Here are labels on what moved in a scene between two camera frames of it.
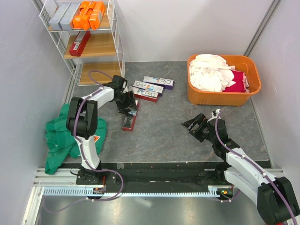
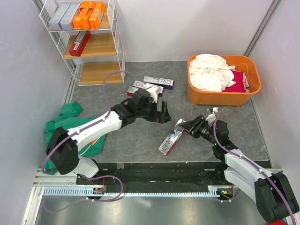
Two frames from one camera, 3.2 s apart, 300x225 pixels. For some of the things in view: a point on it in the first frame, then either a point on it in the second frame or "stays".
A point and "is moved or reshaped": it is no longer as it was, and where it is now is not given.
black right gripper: x=201 y=121 stays
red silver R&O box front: x=130 y=119 is moved or reshaped
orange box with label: x=96 y=15 stays
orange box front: x=86 y=15 stays
